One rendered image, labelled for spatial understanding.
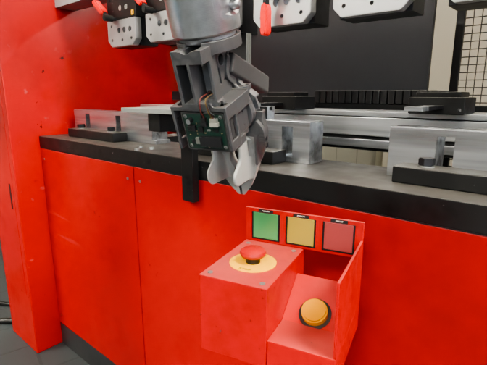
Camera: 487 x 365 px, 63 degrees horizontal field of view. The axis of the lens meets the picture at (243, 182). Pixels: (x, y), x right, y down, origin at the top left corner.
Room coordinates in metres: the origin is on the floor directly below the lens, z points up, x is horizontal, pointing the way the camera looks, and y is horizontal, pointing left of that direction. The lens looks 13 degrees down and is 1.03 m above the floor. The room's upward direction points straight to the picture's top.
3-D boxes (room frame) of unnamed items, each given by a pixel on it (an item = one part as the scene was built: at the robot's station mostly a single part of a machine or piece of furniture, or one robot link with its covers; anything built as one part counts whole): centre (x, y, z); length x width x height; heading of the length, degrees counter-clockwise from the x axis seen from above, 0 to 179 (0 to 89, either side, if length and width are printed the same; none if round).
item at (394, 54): (1.60, -0.13, 1.12); 1.13 x 0.02 x 0.44; 50
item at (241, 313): (0.55, -0.06, 0.75); 0.20 x 0.16 x 0.18; 64
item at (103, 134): (1.41, 0.52, 0.89); 0.30 x 0.05 x 0.03; 50
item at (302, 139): (1.03, -0.02, 0.92); 0.39 x 0.06 x 0.10; 50
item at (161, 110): (0.95, 0.12, 1.00); 0.26 x 0.18 x 0.01; 140
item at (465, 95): (0.90, -0.42, 1.01); 0.26 x 0.12 x 0.05; 140
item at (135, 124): (1.42, 0.44, 0.92); 0.50 x 0.06 x 0.10; 50
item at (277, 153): (0.99, 0.03, 0.89); 0.30 x 0.05 x 0.03; 50
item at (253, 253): (0.57, -0.01, 0.79); 0.04 x 0.04 x 0.04
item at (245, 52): (1.06, 0.03, 1.13); 0.10 x 0.02 x 0.10; 50
